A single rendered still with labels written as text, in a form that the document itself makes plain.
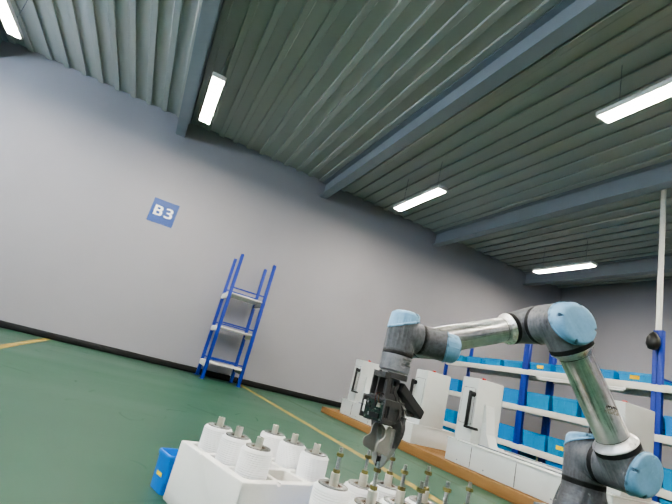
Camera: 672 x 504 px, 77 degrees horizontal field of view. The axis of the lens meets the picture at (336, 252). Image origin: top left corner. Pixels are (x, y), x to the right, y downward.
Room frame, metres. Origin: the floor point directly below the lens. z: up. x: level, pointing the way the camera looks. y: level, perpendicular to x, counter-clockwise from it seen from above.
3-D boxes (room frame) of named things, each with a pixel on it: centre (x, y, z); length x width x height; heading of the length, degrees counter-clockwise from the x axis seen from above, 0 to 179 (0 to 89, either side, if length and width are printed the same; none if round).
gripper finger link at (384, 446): (1.04, -0.22, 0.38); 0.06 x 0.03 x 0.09; 130
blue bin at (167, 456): (1.71, 0.28, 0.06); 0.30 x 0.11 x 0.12; 131
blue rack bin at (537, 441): (6.27, -3.57, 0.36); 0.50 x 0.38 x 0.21; 112
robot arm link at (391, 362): (1.06, -0.21, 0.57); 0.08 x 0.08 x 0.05
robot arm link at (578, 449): (1.33, -0.89, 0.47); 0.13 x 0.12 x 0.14; 12
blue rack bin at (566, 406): (5.86, -3.71, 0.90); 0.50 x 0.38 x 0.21; 112
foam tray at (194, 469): (1.53, 0.06, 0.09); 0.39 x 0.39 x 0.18; 41
